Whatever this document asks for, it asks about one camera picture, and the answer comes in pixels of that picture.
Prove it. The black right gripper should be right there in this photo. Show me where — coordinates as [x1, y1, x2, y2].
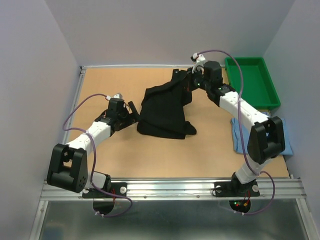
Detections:
[179, 65, 211, 92]

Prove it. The black long sleeve shirt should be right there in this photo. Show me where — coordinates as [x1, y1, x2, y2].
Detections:
[137, 79, 197, 140]

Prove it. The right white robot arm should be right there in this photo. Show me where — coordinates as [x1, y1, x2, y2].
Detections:
[172, 60, 285, 197]

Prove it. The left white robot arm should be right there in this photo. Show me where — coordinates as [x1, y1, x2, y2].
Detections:
[46, 98, 140, 197]

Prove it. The green plastic bin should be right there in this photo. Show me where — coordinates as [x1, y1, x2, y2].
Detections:
[224, 57, 281, 110]

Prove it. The light blue folded shirt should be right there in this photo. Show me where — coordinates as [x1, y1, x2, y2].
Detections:
[230, 117, 294, 156]

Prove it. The aluminium table frame rail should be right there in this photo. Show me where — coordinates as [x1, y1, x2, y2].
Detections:
[57, 65, 83, 144]

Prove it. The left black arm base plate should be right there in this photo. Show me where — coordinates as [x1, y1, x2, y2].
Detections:
[82, 182, 128, 199]

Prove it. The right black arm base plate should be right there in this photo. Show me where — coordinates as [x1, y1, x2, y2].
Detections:
[212, 180, 260, 198]

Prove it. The front aluminium rail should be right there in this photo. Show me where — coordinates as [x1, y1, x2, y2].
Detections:
[40, 177, 307, 202]

